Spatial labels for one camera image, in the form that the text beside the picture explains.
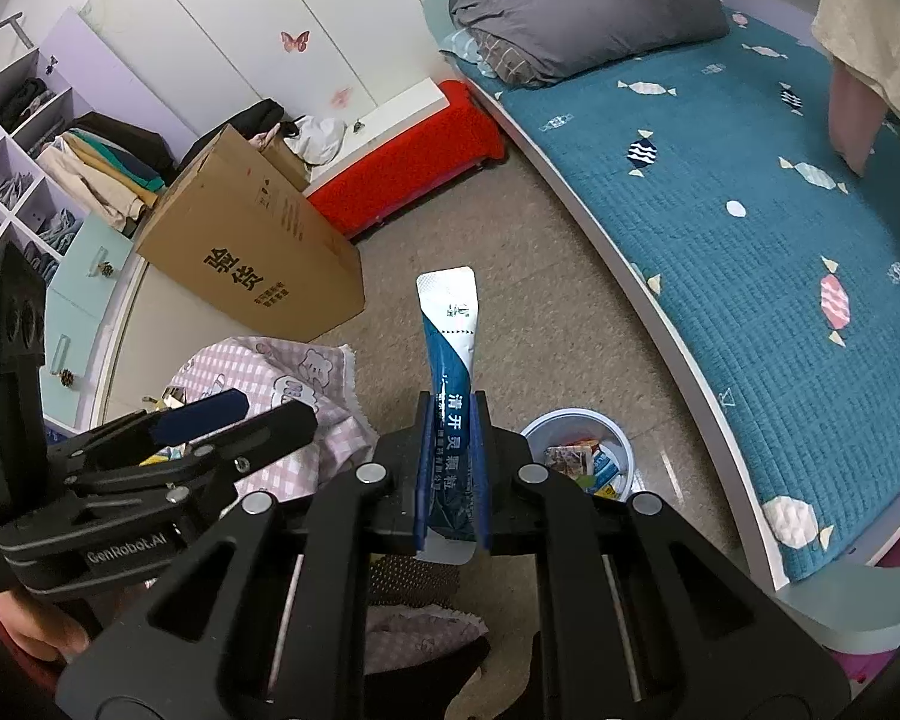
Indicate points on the lilac stair shelf cabinet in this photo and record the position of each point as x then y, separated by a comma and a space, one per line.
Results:
90, 67

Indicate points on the large cardboard box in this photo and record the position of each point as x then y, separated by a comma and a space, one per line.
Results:
247, 255

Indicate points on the person's left hand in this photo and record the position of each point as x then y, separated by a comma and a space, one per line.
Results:
34, 626

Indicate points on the folded grey garment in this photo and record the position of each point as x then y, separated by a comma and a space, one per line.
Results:
11, 184

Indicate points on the black hanging coat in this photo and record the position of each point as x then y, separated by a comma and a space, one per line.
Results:
131, 131

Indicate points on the black clothing pile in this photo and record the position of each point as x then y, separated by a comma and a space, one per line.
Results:
232, 124

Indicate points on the small blue white tube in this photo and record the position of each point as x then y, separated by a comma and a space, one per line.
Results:
450, 360

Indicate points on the beige hanging sweater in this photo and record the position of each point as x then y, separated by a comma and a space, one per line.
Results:
877, 22

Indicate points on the pink butterfly wall sticker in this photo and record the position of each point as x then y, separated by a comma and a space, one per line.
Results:
295, 41

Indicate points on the green hanging garment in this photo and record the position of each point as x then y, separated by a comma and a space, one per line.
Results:
131, 161

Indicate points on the low white cabinet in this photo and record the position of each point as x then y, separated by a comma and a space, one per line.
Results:
157, 330

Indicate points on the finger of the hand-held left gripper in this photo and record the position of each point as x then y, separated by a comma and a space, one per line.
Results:
270, 435
202, 414

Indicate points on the light blue plastic bucket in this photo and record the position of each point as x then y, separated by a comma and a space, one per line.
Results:
570, 427

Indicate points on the cream hanging jacket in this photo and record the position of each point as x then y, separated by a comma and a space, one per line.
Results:
97, 184

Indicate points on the white plastic bag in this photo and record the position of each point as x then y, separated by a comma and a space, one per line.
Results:
315, 139

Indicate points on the dark folded sweater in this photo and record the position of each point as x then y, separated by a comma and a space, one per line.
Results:
30, 96

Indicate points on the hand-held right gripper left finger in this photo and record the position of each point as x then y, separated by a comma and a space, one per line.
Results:
422, 480

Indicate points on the pale pink wall sticker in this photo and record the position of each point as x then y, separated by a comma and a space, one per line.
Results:
341, 96

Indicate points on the teal plaid pillow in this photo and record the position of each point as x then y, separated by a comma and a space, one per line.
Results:
465, 45

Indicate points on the grey duvet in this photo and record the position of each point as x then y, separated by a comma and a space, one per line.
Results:
585, 7

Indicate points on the folded blue jeans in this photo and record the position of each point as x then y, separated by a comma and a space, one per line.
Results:
56, 229

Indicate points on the red bench with white top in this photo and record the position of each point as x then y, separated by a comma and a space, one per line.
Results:
412, 157

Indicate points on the metal handrail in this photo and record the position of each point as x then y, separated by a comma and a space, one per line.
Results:
4, 26

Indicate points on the grey folded clothes stack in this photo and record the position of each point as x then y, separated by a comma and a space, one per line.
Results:
41, 259

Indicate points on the mint green bunk bed frame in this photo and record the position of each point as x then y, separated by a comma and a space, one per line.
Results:
720, 420

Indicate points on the small cardboard box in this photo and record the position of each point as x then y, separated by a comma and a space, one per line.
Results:
281, 161

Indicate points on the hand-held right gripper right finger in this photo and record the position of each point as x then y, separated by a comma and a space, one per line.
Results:
481, 480

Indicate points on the teal printed bed sheet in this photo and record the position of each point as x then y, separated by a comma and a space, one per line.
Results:
720, 225

